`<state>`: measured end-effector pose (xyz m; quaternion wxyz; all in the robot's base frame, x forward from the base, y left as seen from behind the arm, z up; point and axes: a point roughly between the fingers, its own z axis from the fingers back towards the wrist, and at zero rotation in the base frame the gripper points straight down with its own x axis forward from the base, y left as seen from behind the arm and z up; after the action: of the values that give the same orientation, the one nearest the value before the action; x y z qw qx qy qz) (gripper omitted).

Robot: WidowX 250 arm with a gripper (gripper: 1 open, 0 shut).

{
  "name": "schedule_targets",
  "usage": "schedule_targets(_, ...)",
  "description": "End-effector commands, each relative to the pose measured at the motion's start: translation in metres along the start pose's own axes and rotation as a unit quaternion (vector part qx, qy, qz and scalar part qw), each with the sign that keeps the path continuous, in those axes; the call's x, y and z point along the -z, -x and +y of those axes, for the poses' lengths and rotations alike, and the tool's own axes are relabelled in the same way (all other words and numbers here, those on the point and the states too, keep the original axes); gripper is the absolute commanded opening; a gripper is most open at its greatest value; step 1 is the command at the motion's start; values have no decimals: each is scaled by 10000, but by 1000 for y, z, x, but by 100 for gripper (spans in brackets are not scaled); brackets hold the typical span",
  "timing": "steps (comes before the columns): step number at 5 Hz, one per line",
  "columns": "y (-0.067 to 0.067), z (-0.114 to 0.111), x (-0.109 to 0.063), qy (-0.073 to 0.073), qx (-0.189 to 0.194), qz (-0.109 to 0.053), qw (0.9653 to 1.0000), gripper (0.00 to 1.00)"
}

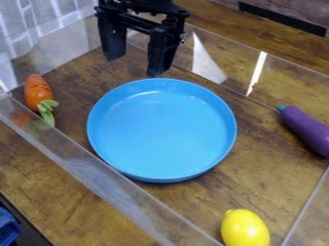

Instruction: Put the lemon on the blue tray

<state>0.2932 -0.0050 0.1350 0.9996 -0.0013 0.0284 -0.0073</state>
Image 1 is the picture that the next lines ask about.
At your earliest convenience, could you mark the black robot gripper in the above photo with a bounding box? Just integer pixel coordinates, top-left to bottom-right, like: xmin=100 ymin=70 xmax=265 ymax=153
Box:
xmin=95 ymin=0 xmax=190 ymax=78

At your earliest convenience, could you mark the yellow toy lemon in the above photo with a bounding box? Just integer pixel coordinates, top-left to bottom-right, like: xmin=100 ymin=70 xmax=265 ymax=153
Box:
xmin=221 ymin=209 xmax=270 ymax=246

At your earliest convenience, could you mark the blue round tray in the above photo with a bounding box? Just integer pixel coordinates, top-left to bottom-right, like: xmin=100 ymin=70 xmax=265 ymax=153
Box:
xmin=86 ymin=79 xmax=238 ymax=184

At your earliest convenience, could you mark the orange toy carrot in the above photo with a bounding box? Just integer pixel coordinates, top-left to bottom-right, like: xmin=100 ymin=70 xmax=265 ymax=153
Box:
xmin=24 ymin=74 xmax=59 ymax=127

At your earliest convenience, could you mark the purple toy eggplant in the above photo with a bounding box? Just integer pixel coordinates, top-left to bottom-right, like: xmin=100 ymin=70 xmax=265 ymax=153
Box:
xmin=277 ymin=105 xmax=329 ymax=157

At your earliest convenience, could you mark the blue object at corner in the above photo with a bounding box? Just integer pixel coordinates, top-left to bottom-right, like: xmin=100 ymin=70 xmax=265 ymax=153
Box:
xmin=0 ymin=207 xmax=20 ymax=246

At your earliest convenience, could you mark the clear acrylic enclosure wall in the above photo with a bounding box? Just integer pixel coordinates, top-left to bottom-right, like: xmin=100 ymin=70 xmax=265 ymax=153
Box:
xmin=0 ymin=17 xmax=329 ymax=246

